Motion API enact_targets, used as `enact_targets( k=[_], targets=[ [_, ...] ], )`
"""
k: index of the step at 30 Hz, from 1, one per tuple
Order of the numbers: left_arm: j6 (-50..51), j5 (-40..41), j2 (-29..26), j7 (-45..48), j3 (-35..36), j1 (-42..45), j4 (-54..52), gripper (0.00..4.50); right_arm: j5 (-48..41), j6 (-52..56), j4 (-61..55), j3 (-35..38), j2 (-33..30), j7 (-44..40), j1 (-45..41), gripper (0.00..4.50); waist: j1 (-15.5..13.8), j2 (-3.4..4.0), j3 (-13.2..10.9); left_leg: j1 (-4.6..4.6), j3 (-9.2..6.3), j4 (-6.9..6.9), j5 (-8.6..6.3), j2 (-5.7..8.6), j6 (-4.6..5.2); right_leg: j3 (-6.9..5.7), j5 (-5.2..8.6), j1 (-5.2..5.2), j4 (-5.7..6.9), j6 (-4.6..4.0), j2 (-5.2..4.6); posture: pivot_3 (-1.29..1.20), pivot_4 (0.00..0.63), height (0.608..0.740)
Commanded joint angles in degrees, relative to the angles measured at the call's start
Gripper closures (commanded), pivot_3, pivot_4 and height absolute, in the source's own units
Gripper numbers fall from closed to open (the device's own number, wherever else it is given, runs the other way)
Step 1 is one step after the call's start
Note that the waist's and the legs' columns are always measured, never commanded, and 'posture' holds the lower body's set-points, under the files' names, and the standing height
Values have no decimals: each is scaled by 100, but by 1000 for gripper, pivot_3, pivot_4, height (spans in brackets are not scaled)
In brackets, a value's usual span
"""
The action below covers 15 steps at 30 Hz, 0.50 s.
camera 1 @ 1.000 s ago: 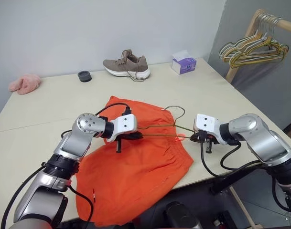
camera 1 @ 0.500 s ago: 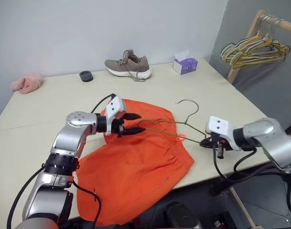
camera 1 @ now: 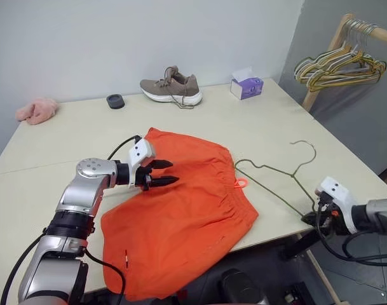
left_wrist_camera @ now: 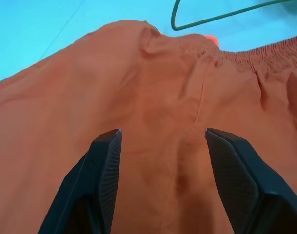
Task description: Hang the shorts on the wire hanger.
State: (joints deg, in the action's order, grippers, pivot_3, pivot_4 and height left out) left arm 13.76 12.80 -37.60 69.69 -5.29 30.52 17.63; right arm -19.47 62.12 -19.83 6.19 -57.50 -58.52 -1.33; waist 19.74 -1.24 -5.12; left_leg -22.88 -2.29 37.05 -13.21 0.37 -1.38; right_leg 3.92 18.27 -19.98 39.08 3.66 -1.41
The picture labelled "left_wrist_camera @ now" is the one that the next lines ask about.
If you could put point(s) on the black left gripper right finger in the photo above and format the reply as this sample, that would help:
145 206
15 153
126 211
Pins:
245 180

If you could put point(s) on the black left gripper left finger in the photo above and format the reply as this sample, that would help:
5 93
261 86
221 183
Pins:
94 185

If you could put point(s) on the orange shorts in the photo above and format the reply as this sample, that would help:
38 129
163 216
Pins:
148 107

